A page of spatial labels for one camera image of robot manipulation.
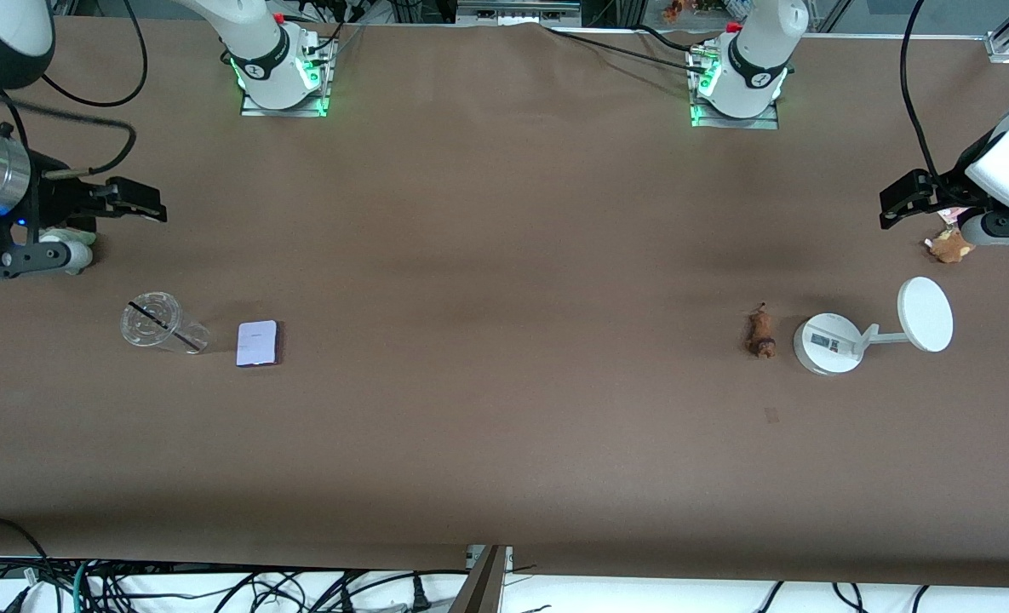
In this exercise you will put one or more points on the white round desk stand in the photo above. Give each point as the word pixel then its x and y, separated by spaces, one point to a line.
pixel 828 345

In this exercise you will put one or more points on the white metal bracket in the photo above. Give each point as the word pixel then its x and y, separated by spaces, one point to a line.
pixel 472 558

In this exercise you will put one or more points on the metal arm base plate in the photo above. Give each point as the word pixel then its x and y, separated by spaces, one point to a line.
pixel 768 123
pixel 321 85

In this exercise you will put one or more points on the brown lion statue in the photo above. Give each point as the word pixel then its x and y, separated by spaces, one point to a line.
pixel 760 334

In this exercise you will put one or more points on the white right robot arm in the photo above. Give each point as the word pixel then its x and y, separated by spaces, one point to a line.
pixel 257 51

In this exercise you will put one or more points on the black drinking straw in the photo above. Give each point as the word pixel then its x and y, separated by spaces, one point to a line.
pixel 163 326

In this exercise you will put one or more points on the black power plug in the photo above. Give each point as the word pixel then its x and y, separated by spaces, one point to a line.
pixel 420 596

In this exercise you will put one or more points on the orange toy figure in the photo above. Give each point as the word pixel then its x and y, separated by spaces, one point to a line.
pixel 674 10

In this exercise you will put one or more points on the brown wooden beam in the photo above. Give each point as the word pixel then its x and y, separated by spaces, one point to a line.
pixel 480 587

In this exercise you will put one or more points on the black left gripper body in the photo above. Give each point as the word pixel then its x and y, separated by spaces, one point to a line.
pixel 952 181

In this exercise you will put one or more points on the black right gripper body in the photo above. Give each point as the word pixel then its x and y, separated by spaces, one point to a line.
pixel 54 202

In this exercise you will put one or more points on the grey metal device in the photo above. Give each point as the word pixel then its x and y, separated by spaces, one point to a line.
pixel 517 8

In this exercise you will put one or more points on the clear plastic cup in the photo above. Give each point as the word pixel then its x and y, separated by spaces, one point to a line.
pixel 148 336

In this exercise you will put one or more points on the grey totoro plush toy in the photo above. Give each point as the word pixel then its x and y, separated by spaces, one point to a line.
pixel 74 233

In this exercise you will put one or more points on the brown table cover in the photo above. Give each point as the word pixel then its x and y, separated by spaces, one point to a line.
pixel 504 443

